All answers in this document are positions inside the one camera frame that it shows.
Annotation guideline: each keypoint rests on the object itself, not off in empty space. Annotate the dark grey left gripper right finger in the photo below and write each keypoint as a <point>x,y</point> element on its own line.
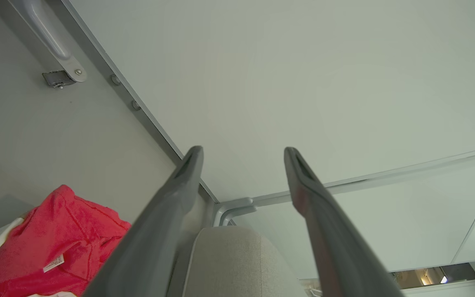
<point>332,247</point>

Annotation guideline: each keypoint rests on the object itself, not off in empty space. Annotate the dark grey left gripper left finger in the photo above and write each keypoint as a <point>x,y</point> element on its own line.
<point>155,239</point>

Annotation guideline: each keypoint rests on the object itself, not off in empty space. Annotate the red jersey with number print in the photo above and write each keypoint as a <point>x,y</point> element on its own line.
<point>64,235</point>

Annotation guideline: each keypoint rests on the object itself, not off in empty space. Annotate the small round grey stud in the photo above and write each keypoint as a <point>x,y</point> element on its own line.
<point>115,79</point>
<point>136,105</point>

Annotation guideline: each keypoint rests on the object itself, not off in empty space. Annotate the small metal latch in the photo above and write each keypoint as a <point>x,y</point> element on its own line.
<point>57,78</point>

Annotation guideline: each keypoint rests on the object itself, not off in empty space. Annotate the grey table leg with caster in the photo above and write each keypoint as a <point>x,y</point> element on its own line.
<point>45,29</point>

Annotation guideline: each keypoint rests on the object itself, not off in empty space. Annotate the grey metal frame post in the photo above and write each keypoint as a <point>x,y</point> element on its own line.
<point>146,115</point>

